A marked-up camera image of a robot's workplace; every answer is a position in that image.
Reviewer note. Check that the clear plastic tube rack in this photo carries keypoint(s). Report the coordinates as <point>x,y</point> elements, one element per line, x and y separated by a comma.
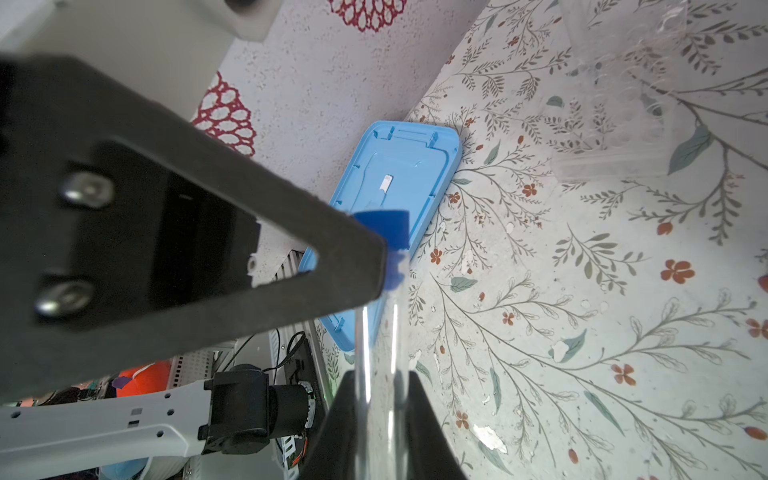
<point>620,117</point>

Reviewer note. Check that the test tube blue cap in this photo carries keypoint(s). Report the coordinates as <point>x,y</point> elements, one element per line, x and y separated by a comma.
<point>381,368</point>

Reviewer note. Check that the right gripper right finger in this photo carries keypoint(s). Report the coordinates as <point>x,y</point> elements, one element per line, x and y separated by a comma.
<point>427,454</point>

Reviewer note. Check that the blue plastic lid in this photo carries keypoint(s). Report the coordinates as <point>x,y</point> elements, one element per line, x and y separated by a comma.
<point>400,166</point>

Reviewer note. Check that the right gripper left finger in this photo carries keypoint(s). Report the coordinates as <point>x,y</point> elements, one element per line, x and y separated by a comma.
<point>336,453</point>

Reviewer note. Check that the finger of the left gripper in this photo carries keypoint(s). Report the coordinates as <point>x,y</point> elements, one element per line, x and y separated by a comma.
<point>129,236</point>

